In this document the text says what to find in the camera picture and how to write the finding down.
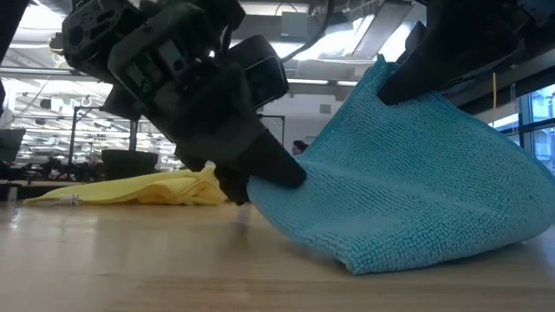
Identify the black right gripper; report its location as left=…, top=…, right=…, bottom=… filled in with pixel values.
left=376, top=0, right=555, bottom=109

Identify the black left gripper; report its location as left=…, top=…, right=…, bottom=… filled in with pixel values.
left=101, top=3, right=308, bottom=206

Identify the yellow microfiber towel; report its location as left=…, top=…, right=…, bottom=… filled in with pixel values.
left=23, top=166, right=229, bottom=207

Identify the teal microfiber towel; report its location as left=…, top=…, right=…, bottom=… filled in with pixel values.
left=245, top=54, right=555, bottom=276

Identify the dark computer monitor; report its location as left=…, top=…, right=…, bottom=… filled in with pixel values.
left=0, top=128, right=27, bottom=164

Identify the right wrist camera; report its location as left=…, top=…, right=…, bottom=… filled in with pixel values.
left=404, top=20, right=429, bottom=60

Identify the black background station frame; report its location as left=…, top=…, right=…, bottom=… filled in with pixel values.
left=258, top=113, right=287, bottom=147
left=69, top=105, right=141, bottom=174

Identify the black aluminium rig frame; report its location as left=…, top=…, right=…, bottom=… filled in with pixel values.
left=0, top=179, right=105, bottom=203

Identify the black ceiling dome camera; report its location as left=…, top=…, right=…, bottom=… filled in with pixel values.
left=47, top=32, right=66, bottom=56

